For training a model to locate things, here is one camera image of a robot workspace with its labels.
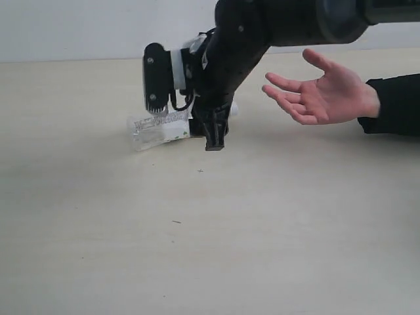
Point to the person's black sleeve forearm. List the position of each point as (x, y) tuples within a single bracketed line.
[(399, 106)]

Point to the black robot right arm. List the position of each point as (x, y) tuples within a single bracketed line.
[(252, 27)]

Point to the clear bottle white barcode label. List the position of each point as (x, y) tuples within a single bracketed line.
[(153, 130)]

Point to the person's bare hand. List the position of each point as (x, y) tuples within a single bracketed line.
[(338, 96)]

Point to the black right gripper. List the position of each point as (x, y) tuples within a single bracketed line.
[(209, 88)]

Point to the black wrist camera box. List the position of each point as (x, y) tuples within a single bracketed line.
[(157, 79)]

